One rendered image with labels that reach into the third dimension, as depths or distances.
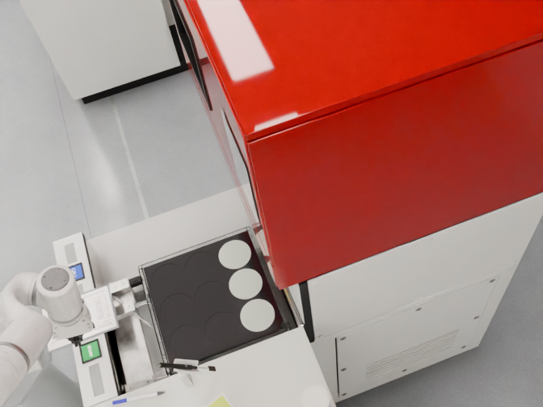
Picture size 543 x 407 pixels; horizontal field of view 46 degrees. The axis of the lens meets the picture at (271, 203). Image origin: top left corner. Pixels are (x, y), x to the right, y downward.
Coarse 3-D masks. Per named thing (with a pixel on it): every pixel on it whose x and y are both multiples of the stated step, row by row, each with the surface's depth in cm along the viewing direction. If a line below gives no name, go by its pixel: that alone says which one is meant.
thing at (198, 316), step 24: (240, 240) 198; (168, 264) 197; (192, 264) 196; (216, 264) 195; (168, 288) 192; (192, 288) 191; (216, 288) 190; (264, 288) 189; (168, 312) 188; (192, 312) 187; (216, 312) 186; (240, 312) 185; (168, 336) 184; (192, 336) 183; (216, 336) 182; (240, 336) 181; (168, 360) 180
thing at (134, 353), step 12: (132, 288) 197; (120, 324) 189; (132, 324) 189; (120, 336) 187; (132, 336) 187; (144, 336) 187; (120, 348) 185; (132, 348) 185; (144, 348) 185; (132, 360) 183; (144, 360) 183; (132, 372) 181; (144, 372) 181
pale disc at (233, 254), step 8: (224, 248) 198; (232, 248) 197; (240, 248) 197; (248, 248) 197; (224, 256) 196; (232, 256) 196; (240, 256) 195; (248, 256) 195; (224, 264) 194; (232, 264) 194; (240, 264) 194
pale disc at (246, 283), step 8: (240, 272) 192; (248, 272) 192; (256, 272) 192; (232, 280) 191; (240, 280) 191; (248, 280) 191; (256, 280) 190; (232, 288) 190; (240, 288) 190; (248, 288) 189; (256, 288) 189; (240, 296) 188; (248, 296) 188
